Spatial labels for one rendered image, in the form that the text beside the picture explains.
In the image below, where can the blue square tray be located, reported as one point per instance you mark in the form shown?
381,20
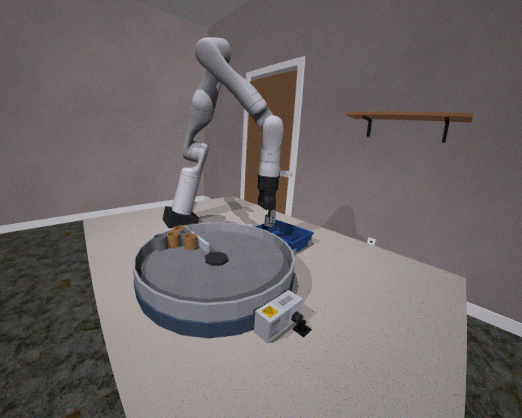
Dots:
290,234

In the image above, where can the grey metal bushing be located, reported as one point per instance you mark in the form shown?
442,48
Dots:
160,242
266,223
181,235

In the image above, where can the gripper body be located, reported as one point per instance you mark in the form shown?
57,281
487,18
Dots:
268,180

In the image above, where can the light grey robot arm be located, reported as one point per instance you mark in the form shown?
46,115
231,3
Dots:
210,52

